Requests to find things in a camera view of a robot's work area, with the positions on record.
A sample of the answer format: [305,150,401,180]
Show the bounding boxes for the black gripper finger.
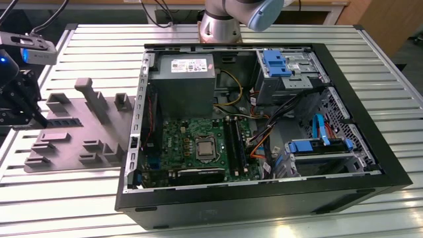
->
[10,69,48,129]

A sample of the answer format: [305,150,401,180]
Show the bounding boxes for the RAM stick with blue label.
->
[46,118,83,127]

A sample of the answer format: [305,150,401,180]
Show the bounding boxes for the black RAM slot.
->
[223,116,239,176]

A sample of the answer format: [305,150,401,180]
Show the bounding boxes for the grey parts rack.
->
[23,78,136,174]

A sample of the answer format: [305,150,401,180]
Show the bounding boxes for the grey power supply unit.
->
[148,54,218,120]

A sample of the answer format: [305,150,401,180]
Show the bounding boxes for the green motherboard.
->
[140,116,265,187]

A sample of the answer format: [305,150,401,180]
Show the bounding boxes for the metal CPU socket cover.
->
[195,135,218,162]

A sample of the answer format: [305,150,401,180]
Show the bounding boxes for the black graphics card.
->
[168,168,224,186]

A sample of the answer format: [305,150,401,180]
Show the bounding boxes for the black PC case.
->
[114,42,414,230]

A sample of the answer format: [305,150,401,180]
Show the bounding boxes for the blue optical bay carrier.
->
[263,49,294,78]

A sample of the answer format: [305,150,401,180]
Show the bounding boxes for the metal drive cage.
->
[254,49,333,106]

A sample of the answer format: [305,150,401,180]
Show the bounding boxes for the hard disk in blue carrier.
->
[287,138,354,157]

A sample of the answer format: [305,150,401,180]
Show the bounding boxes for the metal disk bay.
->
[283,138,385,178]

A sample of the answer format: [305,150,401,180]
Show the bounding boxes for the brown wooden cabinet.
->
[335,0,423,59]

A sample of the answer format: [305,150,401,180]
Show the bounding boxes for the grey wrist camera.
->
[0,31,59,65]

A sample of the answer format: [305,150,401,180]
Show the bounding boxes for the black camera cable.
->
[0,0,19,20]
[31,0,71,35]

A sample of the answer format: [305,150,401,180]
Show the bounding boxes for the black cable with silver plug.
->
[142,0,176,28]

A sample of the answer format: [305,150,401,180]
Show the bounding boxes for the yellow and black power wires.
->
[212,69,244,109]

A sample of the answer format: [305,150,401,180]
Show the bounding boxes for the orange wire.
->
[248,145,266,160]

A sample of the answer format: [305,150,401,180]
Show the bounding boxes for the blue flat data wire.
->
[311,113,333,146]

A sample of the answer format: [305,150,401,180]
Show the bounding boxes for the wooden desk with white frame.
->
[0,0,351,25]

